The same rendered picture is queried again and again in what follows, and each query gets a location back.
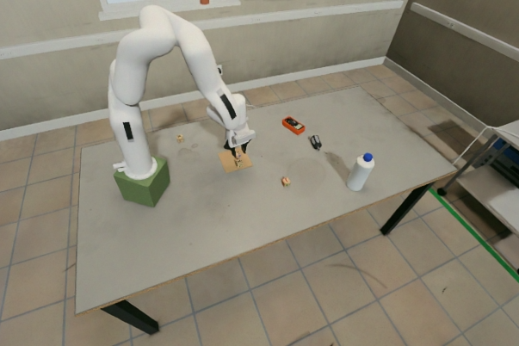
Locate tan square mat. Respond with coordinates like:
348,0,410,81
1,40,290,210
218,147,253,173

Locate orange pocket multimeter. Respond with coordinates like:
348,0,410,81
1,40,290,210
282,116,306,135

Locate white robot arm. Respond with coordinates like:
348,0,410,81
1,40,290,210
108,5,256,180

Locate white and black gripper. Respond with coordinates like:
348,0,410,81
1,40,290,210
224,129,251,157

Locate white bottle with blue cap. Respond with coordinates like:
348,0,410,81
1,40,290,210
346,153,374,191

